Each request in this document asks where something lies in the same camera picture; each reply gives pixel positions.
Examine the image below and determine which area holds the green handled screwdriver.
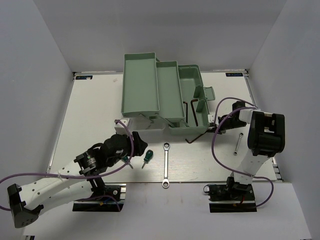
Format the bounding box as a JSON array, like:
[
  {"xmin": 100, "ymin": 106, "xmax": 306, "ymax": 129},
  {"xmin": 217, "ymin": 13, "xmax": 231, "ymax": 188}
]
[
  {"xmin": 121, "ymin": 156, "xmax": 134, "ymax": 169},
  {"xmin": 141, "ymin": 149, "xmax": 154, "ymax": 169}
]

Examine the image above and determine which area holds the small silver wrench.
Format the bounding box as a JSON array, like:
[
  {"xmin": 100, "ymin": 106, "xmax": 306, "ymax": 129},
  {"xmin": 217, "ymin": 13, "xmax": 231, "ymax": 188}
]
[{"xmin": 233, "ymin": 132, "xmax": 244, "ymax": 156}]

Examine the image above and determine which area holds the dark hex key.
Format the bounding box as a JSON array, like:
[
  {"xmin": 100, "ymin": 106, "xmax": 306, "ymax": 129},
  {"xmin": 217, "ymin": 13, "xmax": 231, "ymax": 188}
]
[
  {"xmin": 190, "ymin": 99, "xmax": 199, "ymax": 127},
  {"xmin": 184, "ymin": 128, "xmax": 213, "ymax": 144},
  {"xmin": 182, "ymin": 101, "xmax": 189, "ymax": 127}
]

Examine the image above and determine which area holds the green plastic toolbox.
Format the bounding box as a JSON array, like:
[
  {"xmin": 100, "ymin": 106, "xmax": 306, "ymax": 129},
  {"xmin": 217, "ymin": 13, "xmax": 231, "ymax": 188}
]
[{"xmin": 121, "ymin": 52, "xmax": 216, "ymax": 136}]

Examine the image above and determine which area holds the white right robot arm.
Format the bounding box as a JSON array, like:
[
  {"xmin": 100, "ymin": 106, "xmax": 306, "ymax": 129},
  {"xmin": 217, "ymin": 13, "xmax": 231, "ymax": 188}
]
[{"xmin": 218, "ymin": 101, "xmax": 286, "ymax": 200}]

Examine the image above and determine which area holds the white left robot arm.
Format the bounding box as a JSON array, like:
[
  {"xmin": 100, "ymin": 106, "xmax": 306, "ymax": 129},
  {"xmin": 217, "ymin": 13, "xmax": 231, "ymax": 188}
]
[{"xmin": 7, "ymin": 131, "xmax": 148, "ymax": 229}]

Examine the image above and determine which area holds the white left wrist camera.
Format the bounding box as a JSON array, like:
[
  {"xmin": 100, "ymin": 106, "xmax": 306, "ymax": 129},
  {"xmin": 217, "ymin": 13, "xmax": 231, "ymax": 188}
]
[{"xmin": 114, "ymin": 118, "xmax": 132, "ymax": 136}]

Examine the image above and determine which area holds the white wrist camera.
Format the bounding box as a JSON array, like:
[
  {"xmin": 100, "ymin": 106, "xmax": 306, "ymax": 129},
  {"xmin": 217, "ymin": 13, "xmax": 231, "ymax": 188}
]
[
  {"xmin": 114, "ymin": 118, "xmax": 132, "ymax": 136},
  {"xmin": 207, "ymin": 114, "xmax": 218, "ymax": 124}
]

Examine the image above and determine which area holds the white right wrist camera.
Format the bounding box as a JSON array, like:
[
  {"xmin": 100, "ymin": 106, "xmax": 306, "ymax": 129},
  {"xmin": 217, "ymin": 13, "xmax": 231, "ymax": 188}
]
[{"xmin": 207, "ymin": 114, "xmax": 218, "ymax": 124}]

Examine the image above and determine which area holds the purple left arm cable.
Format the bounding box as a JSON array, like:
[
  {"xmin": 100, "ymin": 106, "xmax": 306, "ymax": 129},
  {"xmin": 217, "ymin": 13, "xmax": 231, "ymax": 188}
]
[{"xmin": 0, "ymin": 120, "xmax": 137, "ymax": 212}]

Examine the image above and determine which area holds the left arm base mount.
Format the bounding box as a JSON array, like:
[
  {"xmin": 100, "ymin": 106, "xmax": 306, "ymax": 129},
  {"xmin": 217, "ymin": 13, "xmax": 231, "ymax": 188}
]
[{"xmin": 72, "ymin": 183, "xmax": 127, "ymax": 213}]

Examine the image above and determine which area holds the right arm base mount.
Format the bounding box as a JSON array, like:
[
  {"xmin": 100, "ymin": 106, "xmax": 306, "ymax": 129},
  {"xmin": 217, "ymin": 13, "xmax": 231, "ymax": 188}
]
[{"xmin": 203, "ymin": 184, "xmax": 257, "ymax": 213}]

